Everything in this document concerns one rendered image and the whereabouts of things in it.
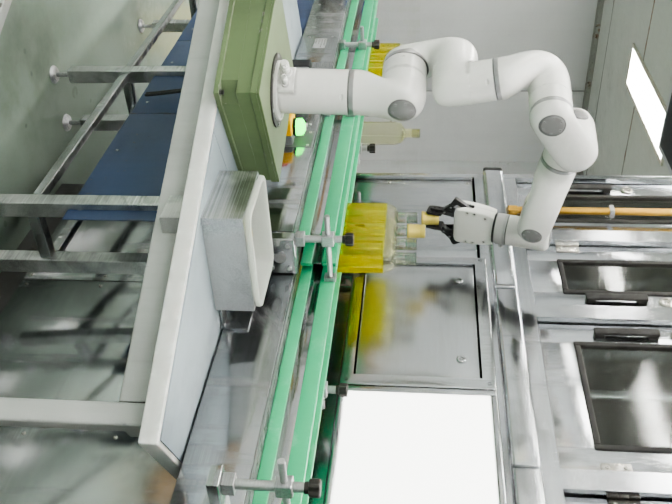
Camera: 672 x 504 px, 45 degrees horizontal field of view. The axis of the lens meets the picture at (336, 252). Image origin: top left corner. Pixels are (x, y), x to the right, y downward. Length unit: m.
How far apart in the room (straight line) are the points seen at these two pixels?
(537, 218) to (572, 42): 6.26
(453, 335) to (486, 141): 6.59
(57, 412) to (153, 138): 0.99
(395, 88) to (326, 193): 0.36
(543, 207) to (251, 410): 0.79
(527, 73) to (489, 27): 6.24
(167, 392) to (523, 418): 0.76
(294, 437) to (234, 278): 0.33
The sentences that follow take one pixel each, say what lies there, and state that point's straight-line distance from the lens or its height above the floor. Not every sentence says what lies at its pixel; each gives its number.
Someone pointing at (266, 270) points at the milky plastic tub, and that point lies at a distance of 1.71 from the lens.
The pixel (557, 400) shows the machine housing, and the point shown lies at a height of 1.45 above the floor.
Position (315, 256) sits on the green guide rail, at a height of 0.92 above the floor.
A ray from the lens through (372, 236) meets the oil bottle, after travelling 1.95.
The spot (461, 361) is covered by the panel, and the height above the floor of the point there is 1.25.
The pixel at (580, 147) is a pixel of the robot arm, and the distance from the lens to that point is 1.71.
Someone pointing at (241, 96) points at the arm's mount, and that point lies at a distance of 1.61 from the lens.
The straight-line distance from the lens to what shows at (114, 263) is 2.06.
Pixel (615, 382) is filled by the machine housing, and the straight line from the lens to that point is 1.93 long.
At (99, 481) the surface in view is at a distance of 1.75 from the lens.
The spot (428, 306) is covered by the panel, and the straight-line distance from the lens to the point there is 1.99.
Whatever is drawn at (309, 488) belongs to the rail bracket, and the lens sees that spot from 1.26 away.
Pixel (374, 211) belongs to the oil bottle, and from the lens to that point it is 2.04.
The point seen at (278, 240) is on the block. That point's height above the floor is 0.85.
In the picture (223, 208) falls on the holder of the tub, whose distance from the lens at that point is 1.53.
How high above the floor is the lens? 1.15
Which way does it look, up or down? 6 degrees down
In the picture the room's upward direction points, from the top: 91 degrees clockwise
